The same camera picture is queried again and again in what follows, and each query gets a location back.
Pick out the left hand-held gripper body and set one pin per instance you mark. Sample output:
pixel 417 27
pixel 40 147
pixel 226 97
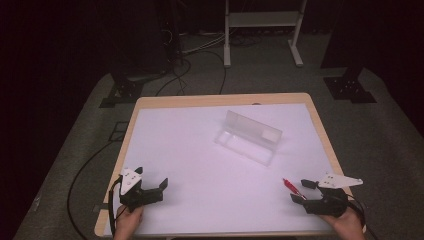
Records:
pixel 146 196

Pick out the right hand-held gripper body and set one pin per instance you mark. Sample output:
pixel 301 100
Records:
pixel 330 204

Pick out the red pen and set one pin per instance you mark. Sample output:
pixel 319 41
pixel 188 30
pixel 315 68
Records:
pixel 290 186

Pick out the clear plastic pencil case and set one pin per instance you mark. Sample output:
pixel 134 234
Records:
pixel 248 140

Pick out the person's right hand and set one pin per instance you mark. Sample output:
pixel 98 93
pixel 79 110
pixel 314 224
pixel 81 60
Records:
pixel 348 226

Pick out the person's left hand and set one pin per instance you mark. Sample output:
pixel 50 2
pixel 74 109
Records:
pixel 127 224

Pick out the white table mat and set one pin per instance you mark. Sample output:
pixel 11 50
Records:
pixel 200 166

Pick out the black stand base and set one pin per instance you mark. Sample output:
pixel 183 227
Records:
pixel 124 91
pixel 350 89

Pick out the wooden table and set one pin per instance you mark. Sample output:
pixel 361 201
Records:
pixel 200 99

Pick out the white metal stand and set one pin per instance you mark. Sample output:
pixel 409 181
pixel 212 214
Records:
pixel 263 19

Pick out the black floor frame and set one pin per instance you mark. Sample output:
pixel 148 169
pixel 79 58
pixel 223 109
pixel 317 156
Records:
pixel 118 131

